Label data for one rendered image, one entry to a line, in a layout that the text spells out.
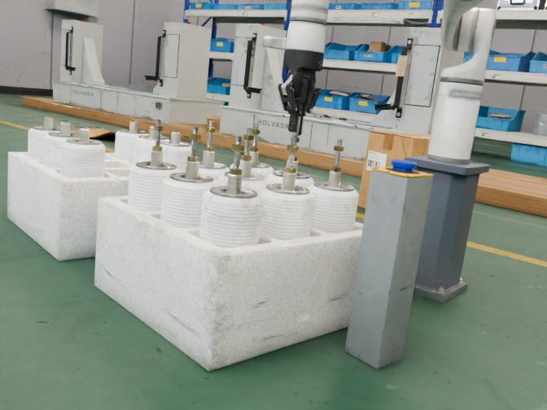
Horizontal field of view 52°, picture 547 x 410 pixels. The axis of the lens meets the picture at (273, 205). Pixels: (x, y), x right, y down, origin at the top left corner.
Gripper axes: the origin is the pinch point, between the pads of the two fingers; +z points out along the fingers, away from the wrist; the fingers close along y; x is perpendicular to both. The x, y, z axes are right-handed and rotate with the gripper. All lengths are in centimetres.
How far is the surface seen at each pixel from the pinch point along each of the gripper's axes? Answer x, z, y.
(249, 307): -12.6, 26.1, -28.9
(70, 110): 346, 31, 209
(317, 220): -11.5, 15.8, -7.8
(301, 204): -12.7, 11.5, -16.7
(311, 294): -16.1, 26.5, -15.7
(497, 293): -36, 35, 41
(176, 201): 4.8, 13.3, -27.6
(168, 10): 555, -99, 531
